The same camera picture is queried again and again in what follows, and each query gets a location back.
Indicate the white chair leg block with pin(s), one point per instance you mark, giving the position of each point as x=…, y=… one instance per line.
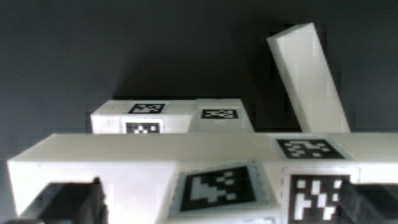
x=142, y=117

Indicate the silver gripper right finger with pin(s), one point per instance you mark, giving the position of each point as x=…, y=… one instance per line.
x=368, y=204

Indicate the white tagged cube block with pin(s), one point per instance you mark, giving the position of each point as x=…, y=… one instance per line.
x=224, y=196

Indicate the white chair seat part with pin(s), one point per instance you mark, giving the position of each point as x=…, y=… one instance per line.
x=220, y=117

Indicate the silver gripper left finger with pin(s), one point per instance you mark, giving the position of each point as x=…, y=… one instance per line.
x=68, y=204

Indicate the white chair back frame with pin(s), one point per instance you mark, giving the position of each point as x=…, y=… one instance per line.
x=309, y=162

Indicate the white part at right edge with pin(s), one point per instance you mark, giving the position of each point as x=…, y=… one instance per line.
x=308, y=81

